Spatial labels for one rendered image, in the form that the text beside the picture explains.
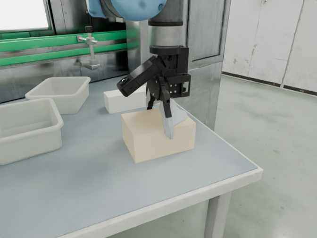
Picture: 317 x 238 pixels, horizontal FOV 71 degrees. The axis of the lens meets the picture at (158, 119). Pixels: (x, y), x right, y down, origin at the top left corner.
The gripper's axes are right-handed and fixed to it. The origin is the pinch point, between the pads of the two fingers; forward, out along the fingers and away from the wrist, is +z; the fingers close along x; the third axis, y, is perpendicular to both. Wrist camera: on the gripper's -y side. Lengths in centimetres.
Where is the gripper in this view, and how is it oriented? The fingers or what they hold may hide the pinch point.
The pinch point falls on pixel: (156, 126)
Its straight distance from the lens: 57.6
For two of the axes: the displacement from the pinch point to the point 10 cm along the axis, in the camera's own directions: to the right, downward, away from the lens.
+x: -3.8, -4.2, 8.2
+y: 9.3, -1.7, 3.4
